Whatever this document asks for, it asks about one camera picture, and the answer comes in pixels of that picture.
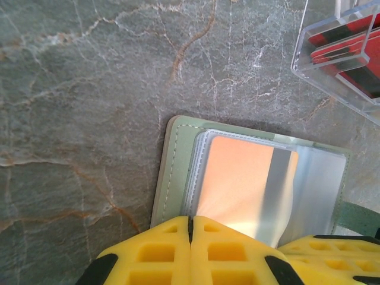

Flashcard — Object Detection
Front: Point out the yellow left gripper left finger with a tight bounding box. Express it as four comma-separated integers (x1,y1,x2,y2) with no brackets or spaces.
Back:
75,216,191,285

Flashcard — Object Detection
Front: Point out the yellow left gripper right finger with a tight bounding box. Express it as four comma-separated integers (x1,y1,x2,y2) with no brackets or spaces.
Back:
191,216,306,285

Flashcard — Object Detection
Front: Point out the orange card silver stripe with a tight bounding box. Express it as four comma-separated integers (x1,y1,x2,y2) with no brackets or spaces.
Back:
195,135,299,239

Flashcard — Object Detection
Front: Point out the clear plastic tray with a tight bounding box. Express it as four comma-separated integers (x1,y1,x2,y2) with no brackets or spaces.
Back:
150,115,380,239

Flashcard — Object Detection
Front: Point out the red card black stripe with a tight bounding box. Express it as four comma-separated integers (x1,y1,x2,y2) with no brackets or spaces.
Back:
310,28,380,100
306,13,376,50

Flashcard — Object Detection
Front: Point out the clear acrylic card organizer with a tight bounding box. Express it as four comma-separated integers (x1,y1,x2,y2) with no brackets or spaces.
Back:
290,0,380,127

